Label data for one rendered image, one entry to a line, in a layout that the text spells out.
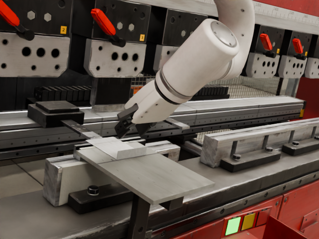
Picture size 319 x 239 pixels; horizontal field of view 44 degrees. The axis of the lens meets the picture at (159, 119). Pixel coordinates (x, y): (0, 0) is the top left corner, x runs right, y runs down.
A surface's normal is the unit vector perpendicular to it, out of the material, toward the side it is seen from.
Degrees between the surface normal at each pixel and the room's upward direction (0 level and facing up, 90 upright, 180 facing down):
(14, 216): 0
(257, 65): 90
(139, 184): 0
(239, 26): 111
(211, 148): 90
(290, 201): 90
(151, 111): 130
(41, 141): 90
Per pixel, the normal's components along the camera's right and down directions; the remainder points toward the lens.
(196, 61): -0.43, 0.47
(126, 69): 0.67, 0.29
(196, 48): -0.69, 0.13
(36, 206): 0.15, -0.95
